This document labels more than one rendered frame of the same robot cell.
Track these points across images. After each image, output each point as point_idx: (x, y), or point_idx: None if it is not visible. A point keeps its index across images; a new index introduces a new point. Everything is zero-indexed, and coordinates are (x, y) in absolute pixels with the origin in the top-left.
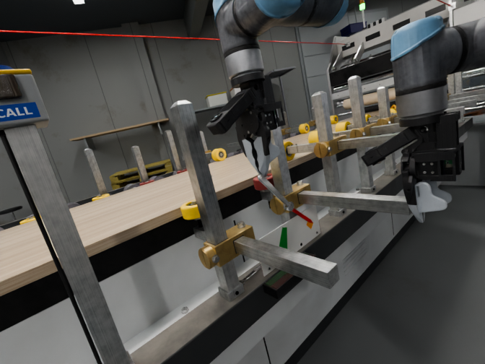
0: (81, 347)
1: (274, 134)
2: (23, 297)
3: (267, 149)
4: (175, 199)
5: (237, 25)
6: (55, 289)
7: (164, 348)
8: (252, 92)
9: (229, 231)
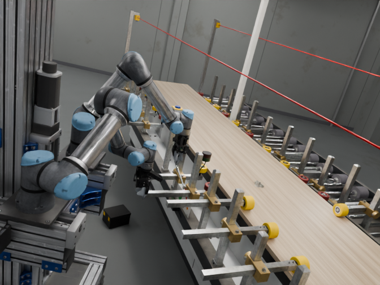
0: (185, 170)
1: (194, 162)
2: (188, 149)
3: (172, 154)
4: (220, 168)
5: None
6: (189, 153)
7: None
8: (177, 137)
9: (181, 173)
